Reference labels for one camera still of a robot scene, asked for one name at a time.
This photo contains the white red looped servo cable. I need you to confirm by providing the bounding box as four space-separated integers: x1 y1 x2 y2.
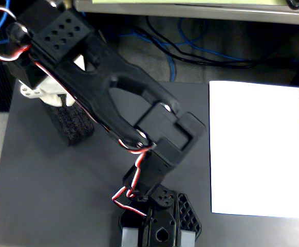
0 7 32 62

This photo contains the white desk board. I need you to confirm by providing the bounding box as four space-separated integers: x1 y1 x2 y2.
73 0 299 26

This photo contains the white paper sheet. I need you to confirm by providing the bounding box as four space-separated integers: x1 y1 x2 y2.
209 80 299 219

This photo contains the long black floor cable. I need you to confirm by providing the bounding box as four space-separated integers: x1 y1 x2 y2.
145 15 268 70

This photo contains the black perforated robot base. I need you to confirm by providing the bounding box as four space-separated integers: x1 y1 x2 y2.
118 191 202 247

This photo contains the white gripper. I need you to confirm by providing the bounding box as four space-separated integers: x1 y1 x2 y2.
6 55 76 107

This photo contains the black foam cube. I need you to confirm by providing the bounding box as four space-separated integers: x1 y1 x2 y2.
45 101 95 147

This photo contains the grey table clamp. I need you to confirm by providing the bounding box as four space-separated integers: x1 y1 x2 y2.
181 230 196 247
121 227 140 247

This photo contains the blue floor network cable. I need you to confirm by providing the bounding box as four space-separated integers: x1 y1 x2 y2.
118 17 245 83

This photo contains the long white red servo cable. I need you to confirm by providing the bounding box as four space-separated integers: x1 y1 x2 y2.
111 138 158 218

